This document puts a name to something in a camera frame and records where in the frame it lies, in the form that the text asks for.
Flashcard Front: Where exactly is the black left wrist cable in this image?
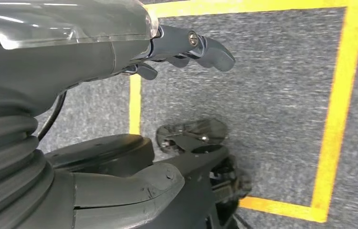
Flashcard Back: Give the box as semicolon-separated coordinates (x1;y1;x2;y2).
37;91;68;142

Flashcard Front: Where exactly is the yellow floor tape square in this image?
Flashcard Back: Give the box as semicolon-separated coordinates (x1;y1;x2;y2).
129;0;358;224

